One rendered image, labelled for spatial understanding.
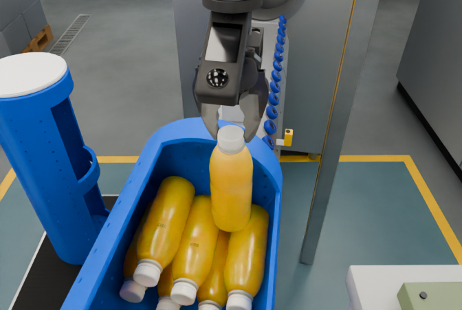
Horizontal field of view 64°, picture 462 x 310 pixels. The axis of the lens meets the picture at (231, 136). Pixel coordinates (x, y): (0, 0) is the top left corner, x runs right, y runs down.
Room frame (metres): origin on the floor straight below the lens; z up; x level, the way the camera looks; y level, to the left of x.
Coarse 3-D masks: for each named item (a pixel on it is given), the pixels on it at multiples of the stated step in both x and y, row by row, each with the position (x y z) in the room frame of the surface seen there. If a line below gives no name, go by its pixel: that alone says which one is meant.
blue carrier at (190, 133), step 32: (160, 128) 0.54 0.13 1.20; (192, 128) 0.50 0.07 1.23; (160, 160) 0.54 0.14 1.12; (192, 160) 0.53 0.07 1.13; (256, 160) 0.45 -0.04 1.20; (128, 192) 0.38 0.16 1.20; (256, 192) 0.51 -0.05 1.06; (128, 224) 0.42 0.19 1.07; (96, 256) 0.27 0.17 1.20; (96, 288) 0.22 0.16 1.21
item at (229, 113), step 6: (246, 90) 0.90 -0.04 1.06; (240, 96) 0.91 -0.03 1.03; (222, 108) 0.93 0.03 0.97; (228, 108) 0.93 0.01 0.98; (234, 108) 0.92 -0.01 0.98; (222, 114) 0.93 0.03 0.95; (228, 114) 0.93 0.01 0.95; (234, 114) 0.92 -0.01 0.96; (240, 114) 0.92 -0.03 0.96; (228, 120) 0.93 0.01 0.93; (234, 120) 0.92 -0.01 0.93; (240, 120) 0.92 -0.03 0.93
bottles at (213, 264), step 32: (192, 224) 0.40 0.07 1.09; (256, 224) 0.41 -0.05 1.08; (128, 256) 0.36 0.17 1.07; (192, 256) 0.34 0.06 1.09; (224, 256) 0.38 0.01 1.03; (256, 256) 0.35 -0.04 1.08; (128, 288) 0.30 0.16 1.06; (160, 288) 0.33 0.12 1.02; (192, 288) 0.30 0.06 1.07; (224, 288) 0.32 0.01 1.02; (256, 288) 0.30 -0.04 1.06
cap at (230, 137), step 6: (228, 126) 0.43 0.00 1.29; (234, 126) 0.43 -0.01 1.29; (222, 132) 0.42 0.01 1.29; (228, 132) 0.42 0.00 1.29; (234, 132) 0.42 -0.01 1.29; (240, 132) 0.42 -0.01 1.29; (222, 138) 0.40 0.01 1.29; (228, 138) 0.40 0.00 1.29; (234, 138) 0.40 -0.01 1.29; (240, 138) 0.40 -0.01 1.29; (222, 144) 0.40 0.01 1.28; (228, 144) 0.40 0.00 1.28; (234, 144) 0.40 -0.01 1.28; (240, 144) 0.40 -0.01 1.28; (228, 150) 0.40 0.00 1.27
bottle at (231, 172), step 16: (224, 160) 0.39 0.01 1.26; (240, 160) 0.39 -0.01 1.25; (224, 176) 0.38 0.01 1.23; (240, 176) 0.39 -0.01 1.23; (224, 192) 0.38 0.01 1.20; (240, 192) 0.39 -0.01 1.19; (224, 208) 0.38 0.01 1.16; (240, 208) 0.38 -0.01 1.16; (224, 224) 0.38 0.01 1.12; (240, 224) 0.39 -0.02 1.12
